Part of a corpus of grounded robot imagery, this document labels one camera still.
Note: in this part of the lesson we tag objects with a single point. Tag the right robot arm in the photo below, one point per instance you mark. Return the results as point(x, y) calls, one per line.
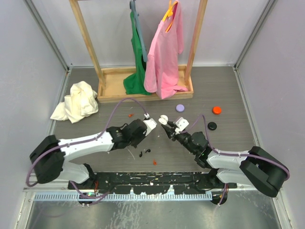
point(254, 167)

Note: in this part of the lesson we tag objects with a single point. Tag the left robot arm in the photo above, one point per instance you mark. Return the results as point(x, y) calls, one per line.
point(52, 158)

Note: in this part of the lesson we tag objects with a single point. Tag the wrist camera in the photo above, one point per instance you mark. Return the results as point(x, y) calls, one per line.
point(180, 124)
point(150, 123)

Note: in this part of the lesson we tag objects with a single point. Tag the wooden clothes rack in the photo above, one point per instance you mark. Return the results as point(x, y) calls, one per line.
point(110, 87)

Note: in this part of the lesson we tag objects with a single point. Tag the grey cable duct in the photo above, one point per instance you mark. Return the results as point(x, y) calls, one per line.
point(74, 196)

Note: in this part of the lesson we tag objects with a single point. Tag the cream white cloth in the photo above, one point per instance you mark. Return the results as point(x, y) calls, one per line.
point(80, 103)

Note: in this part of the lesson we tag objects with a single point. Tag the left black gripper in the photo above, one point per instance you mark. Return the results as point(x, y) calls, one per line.
point(136, 144)

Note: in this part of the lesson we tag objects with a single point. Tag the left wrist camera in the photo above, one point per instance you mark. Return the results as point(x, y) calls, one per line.
point(150, 123)

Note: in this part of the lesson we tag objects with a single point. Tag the orange earbud case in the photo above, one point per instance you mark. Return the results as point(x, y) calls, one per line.
point(216, 110)

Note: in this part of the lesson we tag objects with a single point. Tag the green shirt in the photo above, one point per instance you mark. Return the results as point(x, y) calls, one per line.
point(134, 83)

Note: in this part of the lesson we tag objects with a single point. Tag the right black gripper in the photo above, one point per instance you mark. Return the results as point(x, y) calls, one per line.
point(169, 131)

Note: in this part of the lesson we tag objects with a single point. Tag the purple earbud case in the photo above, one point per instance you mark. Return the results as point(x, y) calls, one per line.
point(180, 108)

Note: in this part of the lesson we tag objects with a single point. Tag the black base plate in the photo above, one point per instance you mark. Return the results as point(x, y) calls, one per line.
point(152, 182)

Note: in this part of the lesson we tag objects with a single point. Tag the pink t-shirt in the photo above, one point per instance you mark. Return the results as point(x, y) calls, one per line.
point(162, 74)

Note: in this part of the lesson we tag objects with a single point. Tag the white earbud case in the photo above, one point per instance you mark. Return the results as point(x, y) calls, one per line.
point(163, 119)

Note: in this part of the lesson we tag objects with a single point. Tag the black earbud case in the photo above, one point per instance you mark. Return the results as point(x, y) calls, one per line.
point(212, 126)

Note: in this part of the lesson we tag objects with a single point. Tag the yellow hanger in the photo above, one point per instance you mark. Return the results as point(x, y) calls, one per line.
point(169, 14)

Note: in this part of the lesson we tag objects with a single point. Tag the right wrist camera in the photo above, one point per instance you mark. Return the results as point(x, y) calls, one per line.
point(180, 124)

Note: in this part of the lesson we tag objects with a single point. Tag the grey-blue hanger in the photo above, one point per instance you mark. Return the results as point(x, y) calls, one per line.
point(138, 27)

